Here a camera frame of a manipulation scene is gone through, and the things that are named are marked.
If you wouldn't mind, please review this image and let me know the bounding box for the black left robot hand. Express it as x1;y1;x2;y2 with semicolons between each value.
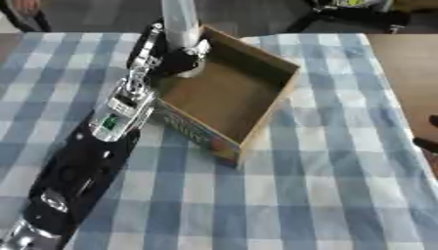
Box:
124;21;212;79

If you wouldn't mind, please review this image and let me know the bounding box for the black tripod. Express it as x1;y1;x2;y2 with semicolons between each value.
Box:
284;0;415;34

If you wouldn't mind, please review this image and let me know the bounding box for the clear plastic bottle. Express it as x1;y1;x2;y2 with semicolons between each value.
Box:
158;0;212;79

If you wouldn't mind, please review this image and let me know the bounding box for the person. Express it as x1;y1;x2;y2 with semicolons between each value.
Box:
0;0;54;32

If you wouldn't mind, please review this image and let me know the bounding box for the tan cardboard box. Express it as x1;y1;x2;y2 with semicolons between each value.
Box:
149;24;303;169

